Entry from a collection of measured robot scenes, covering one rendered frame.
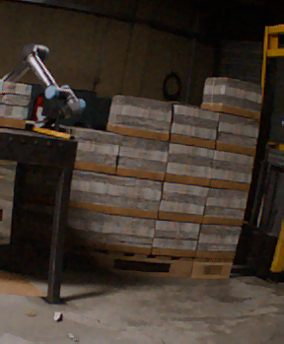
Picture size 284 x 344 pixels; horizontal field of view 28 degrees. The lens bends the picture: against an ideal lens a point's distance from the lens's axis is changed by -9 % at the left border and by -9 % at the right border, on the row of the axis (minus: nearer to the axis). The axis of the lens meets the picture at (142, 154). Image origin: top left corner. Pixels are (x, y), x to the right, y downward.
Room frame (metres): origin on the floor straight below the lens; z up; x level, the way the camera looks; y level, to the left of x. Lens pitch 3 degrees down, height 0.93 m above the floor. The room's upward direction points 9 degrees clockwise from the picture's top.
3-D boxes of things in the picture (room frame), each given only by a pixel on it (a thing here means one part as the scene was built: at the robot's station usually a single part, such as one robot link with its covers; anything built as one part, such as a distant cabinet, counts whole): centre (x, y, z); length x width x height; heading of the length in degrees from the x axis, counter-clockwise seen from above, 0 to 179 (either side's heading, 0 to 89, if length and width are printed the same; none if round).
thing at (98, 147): (3.75, 0.18, 0.42); 1.17 x 0.39 x 0.83; 105
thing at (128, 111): (3.79, 0.05, 0.95); 0.38 x 0.29 x 0.23; 16
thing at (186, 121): (3.86, -0.23, 0.95); 0.38 x 0.29 x 0.23; 17
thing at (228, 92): (3.94, -0.52, 0.65); 0.39 x 0.30 x 1.29; 15
